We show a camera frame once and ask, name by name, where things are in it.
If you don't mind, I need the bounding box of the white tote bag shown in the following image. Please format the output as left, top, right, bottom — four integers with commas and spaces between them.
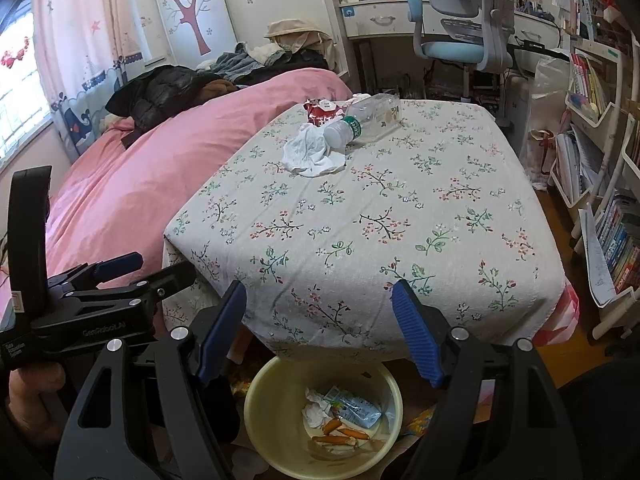
520, 129, 559, 187

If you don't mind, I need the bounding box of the white desk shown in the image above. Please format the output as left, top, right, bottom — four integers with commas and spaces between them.
339, 0, 576, 72

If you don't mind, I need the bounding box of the black garment pile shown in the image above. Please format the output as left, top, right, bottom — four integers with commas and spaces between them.
240, 50, 331, 86

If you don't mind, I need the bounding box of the row of books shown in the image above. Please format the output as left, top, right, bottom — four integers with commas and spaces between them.
570, 52, 609, 117
597, 195, 640, 294

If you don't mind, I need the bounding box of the red wrapper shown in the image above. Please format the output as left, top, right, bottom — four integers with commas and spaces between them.
301, 98, 349, 129

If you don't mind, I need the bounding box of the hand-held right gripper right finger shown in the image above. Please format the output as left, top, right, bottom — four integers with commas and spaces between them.
391, 279, 583, 480

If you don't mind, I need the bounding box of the floral tablecloth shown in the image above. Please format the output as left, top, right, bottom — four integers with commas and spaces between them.
162, 95, 569, 364

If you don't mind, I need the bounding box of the person's left hand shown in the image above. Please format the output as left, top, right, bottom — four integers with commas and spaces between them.
6, 361, 68, 444

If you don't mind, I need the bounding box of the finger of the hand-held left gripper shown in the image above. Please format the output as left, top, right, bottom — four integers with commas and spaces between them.
46, 253, 146, 296
65, 264, 200, 312

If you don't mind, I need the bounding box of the brown fur garment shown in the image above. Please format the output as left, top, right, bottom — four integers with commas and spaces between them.
197, 79, 240, 104

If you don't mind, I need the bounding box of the white wardrobe tree decal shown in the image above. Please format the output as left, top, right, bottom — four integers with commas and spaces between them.
150, 0, 239, 69

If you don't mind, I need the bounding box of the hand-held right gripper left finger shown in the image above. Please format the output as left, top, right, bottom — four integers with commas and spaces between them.
52, 280, 248, 480

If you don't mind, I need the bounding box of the white book rack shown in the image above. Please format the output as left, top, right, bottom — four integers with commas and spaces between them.
547, 39, 632, 212
580, 105, 640, 342

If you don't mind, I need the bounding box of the pink blanket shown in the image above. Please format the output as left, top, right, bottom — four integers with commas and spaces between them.
45, 69, 354, 311

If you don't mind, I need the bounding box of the clear plastic bag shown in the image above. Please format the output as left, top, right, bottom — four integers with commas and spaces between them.
529, 57, 572, 112

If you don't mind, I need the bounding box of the blue denim garment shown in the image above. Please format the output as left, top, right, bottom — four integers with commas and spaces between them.
210, 42, 279, 86

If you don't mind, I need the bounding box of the window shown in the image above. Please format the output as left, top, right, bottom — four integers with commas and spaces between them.
0, 10, 52, 172

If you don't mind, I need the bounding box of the person's right leg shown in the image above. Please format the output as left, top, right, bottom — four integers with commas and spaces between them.
552, 360, 640, 480

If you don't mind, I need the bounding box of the pink printed curtain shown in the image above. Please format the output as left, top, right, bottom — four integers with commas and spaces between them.
32, 0, 169, 162

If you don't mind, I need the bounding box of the clear plastic bottle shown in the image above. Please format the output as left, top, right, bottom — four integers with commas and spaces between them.
323, 92, 403, 152

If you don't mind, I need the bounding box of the large white tissue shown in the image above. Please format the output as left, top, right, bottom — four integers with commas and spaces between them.
282, 124, 347, 179

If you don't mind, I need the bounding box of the black puffer jacket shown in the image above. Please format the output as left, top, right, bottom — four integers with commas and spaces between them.
105, 66, 212, 132

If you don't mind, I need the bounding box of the beige cloth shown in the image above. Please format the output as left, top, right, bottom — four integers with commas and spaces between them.
264, 20, 334, 54

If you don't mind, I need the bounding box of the small white tissue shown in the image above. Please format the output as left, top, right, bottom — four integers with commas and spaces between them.
301, 387, 334, 429

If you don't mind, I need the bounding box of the blue snack packet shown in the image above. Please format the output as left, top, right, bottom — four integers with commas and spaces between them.
322, 385, 384, 430

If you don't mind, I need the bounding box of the yellow plastic bin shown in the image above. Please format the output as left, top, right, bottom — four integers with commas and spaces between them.
243, 356, 405, 478

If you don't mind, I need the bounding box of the blue grey desk chair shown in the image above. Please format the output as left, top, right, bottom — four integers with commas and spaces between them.
404, 0, 517, 102

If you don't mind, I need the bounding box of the red striped plastic bag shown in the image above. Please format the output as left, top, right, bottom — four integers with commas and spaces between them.
540, 280, 581, 342

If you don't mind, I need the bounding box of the stack of white papers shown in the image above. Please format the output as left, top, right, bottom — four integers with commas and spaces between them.
577, 205, 619, 309

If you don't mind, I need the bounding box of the person's left leg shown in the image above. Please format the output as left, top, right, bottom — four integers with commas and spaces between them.
197, 375, 242, 448

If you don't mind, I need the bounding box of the person's leg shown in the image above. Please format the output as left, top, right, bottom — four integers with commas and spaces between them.
197, 375, 242, 448
552, 360, 640, 480

